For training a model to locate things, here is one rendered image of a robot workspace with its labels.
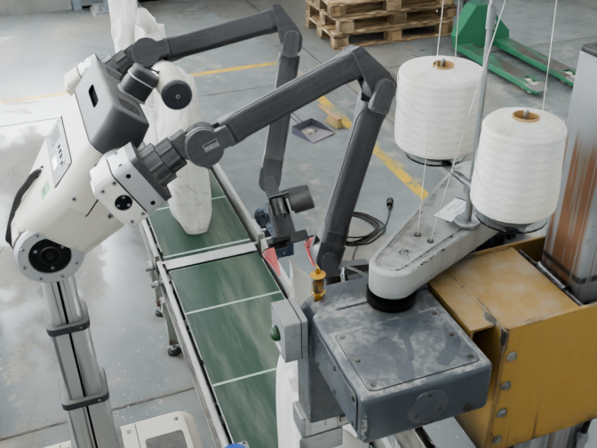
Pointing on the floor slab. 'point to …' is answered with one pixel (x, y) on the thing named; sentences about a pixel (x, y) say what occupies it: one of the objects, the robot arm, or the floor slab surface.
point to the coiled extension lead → (372, 225)
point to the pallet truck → (472, 43)
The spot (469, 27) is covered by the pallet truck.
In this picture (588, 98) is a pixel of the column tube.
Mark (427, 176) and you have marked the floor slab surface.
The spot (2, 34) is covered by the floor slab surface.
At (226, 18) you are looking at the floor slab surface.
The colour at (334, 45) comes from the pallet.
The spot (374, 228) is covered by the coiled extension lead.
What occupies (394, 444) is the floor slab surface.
